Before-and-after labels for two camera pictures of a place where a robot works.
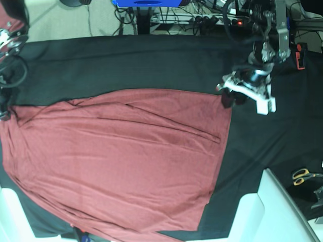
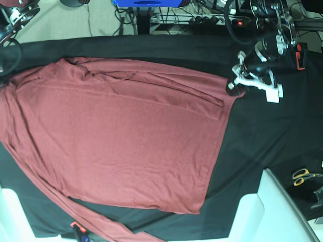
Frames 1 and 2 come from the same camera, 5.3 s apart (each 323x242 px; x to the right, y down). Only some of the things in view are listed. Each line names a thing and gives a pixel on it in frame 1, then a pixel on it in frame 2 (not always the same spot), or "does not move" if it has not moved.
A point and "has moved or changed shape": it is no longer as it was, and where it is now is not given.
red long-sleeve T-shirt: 122,167 has moved or changed shape
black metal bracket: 319,193 does not move
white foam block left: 14,225 does not move
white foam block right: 270,215 does not move
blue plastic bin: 147,3 does not move
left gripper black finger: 227,98 to 238,89
